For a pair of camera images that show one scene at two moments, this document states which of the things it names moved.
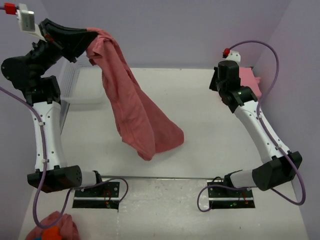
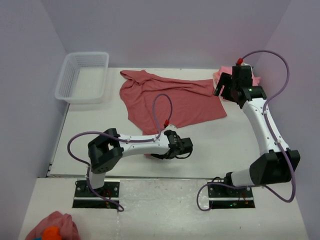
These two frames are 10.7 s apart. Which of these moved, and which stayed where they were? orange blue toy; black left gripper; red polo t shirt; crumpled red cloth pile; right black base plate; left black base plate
Moved: black left gripper; red polo t shirt
Stayed: right black base plate; left black base plate; orange blue toy; crumpled red cloth pile
